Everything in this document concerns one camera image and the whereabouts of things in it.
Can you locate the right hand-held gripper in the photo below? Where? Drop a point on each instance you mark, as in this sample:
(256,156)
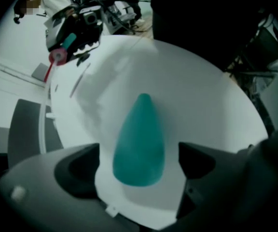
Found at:
(54,28)

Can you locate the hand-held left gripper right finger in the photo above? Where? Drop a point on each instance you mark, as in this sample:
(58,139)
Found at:
(213,197)

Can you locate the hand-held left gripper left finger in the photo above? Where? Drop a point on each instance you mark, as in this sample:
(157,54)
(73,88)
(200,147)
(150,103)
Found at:
(45,202)

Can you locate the teal spray bottle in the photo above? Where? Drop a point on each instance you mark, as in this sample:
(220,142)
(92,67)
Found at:
(139,149)

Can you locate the small black gadget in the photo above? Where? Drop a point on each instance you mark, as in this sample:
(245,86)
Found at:
(83,60)

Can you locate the grey desk divider panel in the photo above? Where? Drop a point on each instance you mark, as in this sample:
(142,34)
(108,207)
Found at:
(25,129)
(40,72)

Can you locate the person's dark clothed body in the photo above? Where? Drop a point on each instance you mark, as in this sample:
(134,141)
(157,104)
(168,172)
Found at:
(189,20)

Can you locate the black office chair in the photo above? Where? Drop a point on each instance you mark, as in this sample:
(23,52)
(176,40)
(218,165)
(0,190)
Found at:
(267,45)

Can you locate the white divider bracket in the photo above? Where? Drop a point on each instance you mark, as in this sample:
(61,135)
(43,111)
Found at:
(111,210)

